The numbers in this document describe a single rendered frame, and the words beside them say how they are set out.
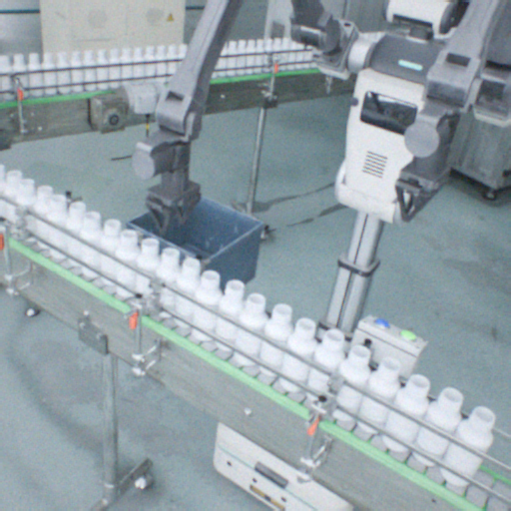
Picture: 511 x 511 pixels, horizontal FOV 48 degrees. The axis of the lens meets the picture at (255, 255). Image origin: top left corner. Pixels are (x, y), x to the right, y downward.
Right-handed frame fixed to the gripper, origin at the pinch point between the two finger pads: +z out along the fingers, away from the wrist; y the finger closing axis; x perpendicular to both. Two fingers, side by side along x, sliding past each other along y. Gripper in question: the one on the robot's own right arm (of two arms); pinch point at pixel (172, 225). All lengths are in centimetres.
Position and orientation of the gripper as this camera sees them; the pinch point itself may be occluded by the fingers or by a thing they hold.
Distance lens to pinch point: 126.2
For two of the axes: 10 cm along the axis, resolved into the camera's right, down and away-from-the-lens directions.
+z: -1.2, 8.3, 5.4
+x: 8.3, 3.9, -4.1
